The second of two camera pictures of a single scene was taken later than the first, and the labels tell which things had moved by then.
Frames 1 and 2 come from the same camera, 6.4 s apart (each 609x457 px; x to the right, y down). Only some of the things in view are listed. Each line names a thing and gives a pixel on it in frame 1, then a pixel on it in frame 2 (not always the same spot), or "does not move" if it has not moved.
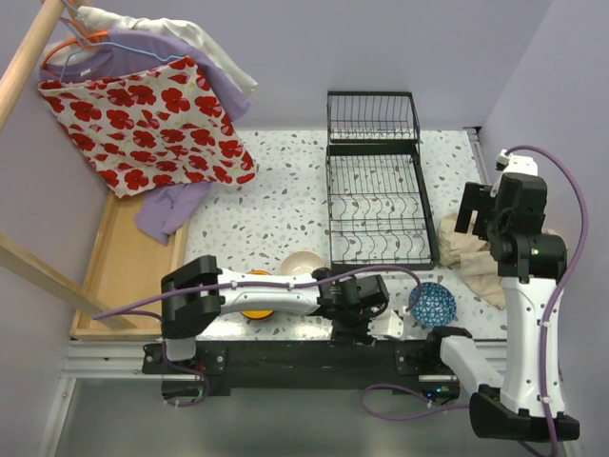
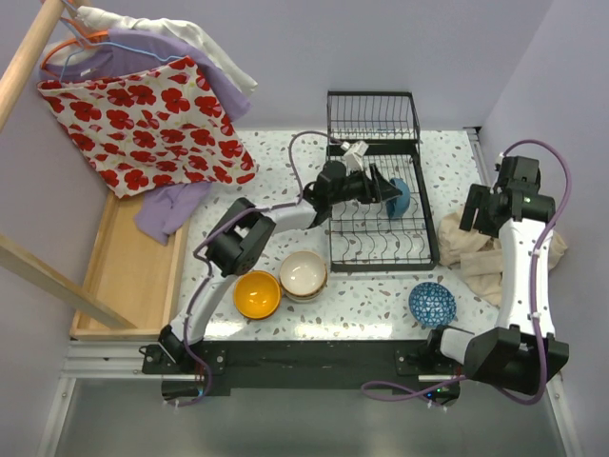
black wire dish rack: [381, 207] does not move
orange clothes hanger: [84, 32] does not move
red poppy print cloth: [150, 128] does not move
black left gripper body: [381, 313] to [373, 182]
